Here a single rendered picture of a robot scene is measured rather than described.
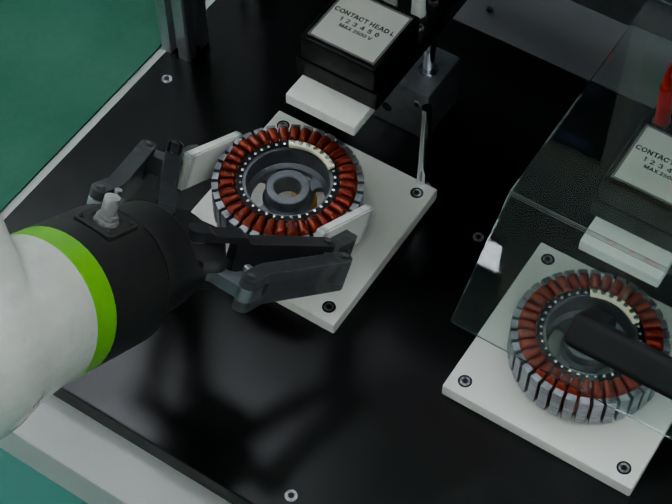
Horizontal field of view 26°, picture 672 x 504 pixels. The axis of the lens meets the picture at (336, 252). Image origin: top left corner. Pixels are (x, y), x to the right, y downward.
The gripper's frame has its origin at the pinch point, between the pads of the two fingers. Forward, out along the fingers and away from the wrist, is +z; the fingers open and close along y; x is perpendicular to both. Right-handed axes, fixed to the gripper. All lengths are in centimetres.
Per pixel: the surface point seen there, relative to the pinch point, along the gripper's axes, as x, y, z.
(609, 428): 4.8, -28.3, 2.2
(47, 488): 75, 36, 38
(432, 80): -7.4, -2.5, 14.5
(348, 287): 5.3, -6.7, 1.6
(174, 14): -4.1, 18.8, 9.5
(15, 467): 75, 41, 38
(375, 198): 1.1, -3.6, 8.5
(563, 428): 5.8, -25.7, 0.6
